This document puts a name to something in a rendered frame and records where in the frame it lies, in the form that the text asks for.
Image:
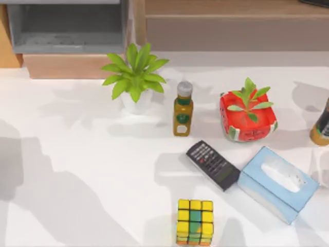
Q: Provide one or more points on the dark bottle with yellow base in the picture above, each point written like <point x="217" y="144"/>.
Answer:
<point x="321" y="128"/>

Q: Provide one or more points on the olive green bottle grey cap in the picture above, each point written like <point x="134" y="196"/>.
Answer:
<point x="183" y="113"/>

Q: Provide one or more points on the pale wooden drawer front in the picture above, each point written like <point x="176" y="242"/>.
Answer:
<point x="64" y="65"/>

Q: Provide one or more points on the green plant in white pot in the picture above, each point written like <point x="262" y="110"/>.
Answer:
<point x="135" y="77"/>

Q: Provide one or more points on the yellow and green puzzle cube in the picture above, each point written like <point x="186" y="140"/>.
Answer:
<point x="195" y="222"/>

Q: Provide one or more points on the black calculator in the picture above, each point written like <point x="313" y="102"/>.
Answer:
<point x="213" y="164"/>

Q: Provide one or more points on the red watermelon plant pot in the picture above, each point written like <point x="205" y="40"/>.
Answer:
<point x="248" y="115"/>

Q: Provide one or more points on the light blue tissue box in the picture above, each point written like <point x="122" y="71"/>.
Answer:
<point x="277" y="180"/>

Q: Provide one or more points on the wooden cupboard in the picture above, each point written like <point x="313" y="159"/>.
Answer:
<point x="4" y="38"/>

